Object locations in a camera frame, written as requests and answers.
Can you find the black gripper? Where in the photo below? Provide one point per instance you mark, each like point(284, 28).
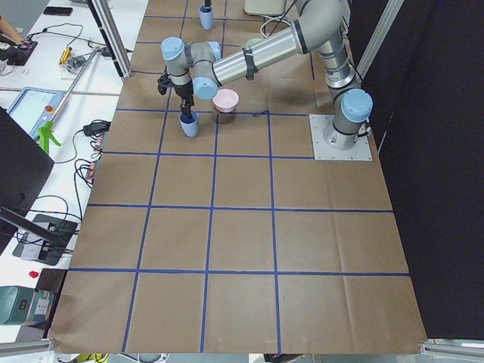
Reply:
point(183, 91)

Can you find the light blue cup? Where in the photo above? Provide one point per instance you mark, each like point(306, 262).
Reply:
point(206, 17)
point(190, 124)

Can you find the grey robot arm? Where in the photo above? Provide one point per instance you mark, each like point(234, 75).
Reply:
point(197, 70)

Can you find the pink bowl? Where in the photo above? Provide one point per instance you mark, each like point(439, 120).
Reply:
point(225, 100)

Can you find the mint green bowl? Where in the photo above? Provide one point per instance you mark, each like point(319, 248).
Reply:
point(252, 42)

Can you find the cream toaster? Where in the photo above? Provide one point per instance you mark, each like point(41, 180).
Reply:
point(265, 7)

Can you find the green plastic clamp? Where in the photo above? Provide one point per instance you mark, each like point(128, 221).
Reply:
point(46, 135)

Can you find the teach pendant tablet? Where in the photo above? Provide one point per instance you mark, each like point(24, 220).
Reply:
point(33, 107)

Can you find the black computer monitor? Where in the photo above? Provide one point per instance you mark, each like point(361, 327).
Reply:
point(25, 167)

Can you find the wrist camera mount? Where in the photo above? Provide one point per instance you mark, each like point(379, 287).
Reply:
point(163, 83)

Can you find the aluminium frame post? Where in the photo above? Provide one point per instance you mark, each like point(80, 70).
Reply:
point(110, 34)

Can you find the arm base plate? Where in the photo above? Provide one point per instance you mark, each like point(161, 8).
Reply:
point(329, 145)

